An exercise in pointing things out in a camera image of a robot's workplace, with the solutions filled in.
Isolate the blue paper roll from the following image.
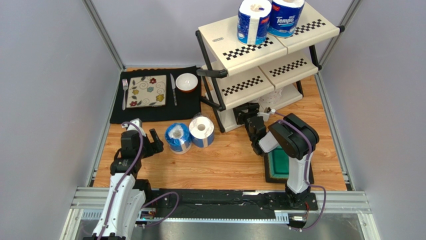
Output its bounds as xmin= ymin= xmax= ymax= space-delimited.
xmin=164 ymin=123 xmax=192 ymax=155

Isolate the white roll with blue band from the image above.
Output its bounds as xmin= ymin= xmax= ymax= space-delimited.
xmin=189 ymin=115 xmax=215 ymax=148

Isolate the Tempo paper roll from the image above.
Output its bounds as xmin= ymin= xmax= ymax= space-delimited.
xmin=267 ymin=0 xmax=305 ymax=38
xmin=236 ymin=0 xmax=272 ymax=46

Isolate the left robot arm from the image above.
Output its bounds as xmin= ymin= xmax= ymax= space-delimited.
xmin=88 ymin=126 xmax=164 ymax=240

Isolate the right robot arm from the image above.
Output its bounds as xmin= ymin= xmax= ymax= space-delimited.
xmin=233 ymin=103 xmax=320 ymax=209

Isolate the cream checkered three-tier shelf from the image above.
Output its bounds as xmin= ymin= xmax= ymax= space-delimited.
xmin=195 ymin=4 xmax=345 ymax=133

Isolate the green square glazed plate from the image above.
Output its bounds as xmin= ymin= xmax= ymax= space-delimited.
xmin=263 ymin=146 xmax=305 ymax=185

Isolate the floral square plate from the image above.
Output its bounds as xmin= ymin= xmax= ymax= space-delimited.
xmin=126 ymin=75 xmax=168 ymax=109

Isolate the black cloth placemat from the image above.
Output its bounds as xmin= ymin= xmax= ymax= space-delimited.
xmin=109 ymin=66 xmax=201 ymax=124

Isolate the silver fork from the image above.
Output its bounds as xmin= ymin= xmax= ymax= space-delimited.
xmin=121 ymin=78 xmax=129 ymax=111

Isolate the white and orange bowl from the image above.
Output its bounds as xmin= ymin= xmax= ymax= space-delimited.
xmin=175 ymin=73 xmax=199 ymax=93

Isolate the silver table knife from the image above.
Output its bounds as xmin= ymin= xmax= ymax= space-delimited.
xmin=170 ymin=74 xmax=178 ymax=107

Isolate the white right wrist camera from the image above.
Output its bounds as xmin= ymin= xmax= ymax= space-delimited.
xmin=257 ymin=107 xmax=276 ymax=122

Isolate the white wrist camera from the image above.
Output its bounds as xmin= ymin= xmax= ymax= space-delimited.
xmin=121 ymin=118 xmax=146 ymax=137
xmin=257 ymin=107 xmax=276 ymax=122

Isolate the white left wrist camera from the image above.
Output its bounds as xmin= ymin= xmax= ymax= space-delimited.
xmin=121 ymin=118 xmax=146 ymax=137

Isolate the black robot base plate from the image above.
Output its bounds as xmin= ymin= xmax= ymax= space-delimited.
xmin=142 ymin=188 xmax=320 ymax=220

